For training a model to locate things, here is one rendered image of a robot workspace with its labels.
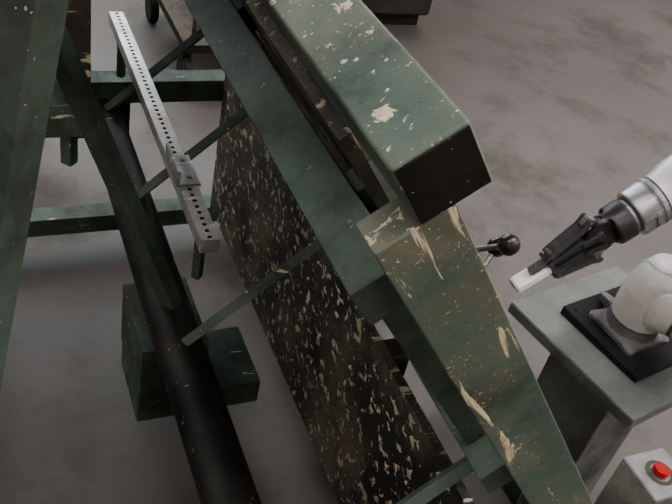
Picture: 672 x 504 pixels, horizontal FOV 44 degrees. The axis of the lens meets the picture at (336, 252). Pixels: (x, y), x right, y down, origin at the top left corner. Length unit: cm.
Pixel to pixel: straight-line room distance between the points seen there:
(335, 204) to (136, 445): 186
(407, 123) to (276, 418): 220
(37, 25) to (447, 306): 60
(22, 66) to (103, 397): 238
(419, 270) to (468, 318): 14
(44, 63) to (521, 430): 96
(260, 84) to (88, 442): 175
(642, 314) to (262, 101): 144
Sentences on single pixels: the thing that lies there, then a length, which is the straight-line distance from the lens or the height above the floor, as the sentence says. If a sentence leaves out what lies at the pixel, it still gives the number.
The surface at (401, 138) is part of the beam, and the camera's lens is 89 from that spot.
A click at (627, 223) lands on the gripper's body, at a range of 151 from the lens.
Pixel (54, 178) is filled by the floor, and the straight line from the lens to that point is 401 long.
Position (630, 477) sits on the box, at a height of 91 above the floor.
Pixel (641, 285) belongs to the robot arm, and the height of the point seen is 98.
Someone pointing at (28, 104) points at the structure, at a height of 193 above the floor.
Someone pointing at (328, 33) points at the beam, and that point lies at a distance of 107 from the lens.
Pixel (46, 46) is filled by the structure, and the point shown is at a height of 198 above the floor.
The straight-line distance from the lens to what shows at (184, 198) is 218.
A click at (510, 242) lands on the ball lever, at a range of 139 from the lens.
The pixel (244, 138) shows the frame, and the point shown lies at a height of 73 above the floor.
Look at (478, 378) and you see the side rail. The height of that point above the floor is 147.
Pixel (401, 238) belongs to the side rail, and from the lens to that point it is 93.
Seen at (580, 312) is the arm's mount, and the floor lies 78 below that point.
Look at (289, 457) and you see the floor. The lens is 291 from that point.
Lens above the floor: 230
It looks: 38 degrees down
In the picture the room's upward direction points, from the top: 14 degrees clockwise
